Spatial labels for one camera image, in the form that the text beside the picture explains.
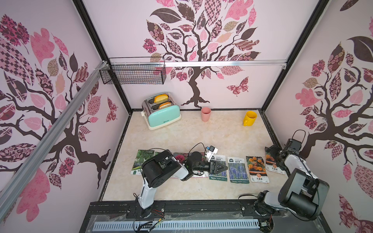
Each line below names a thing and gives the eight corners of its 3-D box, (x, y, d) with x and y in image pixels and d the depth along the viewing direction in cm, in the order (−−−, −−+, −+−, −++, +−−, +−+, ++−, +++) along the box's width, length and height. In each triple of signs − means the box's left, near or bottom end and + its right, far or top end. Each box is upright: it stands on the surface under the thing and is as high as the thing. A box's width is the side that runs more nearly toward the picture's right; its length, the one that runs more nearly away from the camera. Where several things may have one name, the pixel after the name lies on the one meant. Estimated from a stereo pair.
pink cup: (201, 121, 115) (201, 113, 107) (200, 115, 119) (201, 107, 112) (210, 121, 115) (211, 113, 107) (209, 115, 119) (210, 106, 112)
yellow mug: (243, 127, 110) (246, 120, 104) (240, 118, 117) (243, 110, 110) (255, 127, 110) (259, 120, 104) (251, 117, 116) (255, 110, 110)
